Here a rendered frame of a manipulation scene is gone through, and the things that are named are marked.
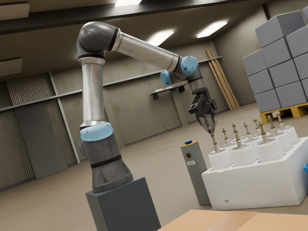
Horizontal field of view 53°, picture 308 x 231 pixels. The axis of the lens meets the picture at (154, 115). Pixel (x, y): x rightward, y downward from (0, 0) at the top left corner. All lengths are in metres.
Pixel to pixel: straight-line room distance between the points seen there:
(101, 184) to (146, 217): 0.20
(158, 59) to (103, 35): 0.23
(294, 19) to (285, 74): 0.65
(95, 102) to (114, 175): 0.33
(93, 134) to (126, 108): 10.74
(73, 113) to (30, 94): 1.56
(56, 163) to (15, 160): 1.40
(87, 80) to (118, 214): 0.54
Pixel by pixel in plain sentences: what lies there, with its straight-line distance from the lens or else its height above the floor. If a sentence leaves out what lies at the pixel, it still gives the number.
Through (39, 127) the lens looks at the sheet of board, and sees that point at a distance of 10.64.
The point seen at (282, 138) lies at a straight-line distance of 1.43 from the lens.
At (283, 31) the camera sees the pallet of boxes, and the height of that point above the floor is 1.01.
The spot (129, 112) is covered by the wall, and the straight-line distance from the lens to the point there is 11.84.
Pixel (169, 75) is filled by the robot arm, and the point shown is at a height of 0.65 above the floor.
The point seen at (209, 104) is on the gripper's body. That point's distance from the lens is 1.44.
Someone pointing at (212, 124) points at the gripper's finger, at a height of 0.38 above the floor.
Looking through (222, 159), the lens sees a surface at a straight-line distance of 1.42.
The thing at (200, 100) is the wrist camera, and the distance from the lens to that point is 1.40.
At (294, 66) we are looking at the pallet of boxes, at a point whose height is 0.59.
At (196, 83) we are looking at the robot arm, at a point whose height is 0.58.
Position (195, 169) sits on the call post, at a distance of 1.57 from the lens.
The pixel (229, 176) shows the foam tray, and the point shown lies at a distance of 1.39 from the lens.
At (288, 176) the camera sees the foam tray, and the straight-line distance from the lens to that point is 1.29.
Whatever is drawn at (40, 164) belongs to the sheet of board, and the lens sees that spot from 10.23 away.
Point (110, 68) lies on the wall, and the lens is 12.02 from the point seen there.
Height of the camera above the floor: 0.47
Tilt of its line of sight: 2 degrees up
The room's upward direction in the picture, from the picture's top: 18 degrees counter-clockwise
